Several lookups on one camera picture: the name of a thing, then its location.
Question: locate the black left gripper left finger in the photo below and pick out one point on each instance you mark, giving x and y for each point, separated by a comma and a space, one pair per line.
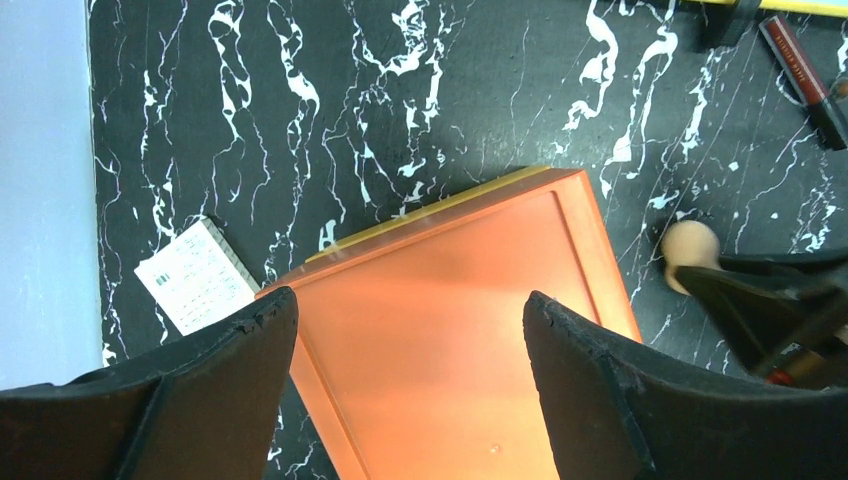
202, 407

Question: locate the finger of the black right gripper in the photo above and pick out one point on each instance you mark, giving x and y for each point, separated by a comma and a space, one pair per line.
767, 306

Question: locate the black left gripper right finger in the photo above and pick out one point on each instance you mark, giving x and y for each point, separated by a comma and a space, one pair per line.
617, 409

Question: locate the beige gourd makeup sponge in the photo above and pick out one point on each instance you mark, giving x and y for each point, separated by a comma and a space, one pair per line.
688, 243

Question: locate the white eyeshadow palette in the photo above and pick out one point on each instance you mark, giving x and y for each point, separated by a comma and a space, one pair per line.
198, 279

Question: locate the orange drawer organizer box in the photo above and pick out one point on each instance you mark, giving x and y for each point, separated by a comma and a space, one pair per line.
410, 355

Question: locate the dark red lip gloss tube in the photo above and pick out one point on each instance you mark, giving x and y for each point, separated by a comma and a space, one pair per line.
822, 108

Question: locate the yellow-framed whiteboard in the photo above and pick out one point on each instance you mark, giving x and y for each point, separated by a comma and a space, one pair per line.
725, 21

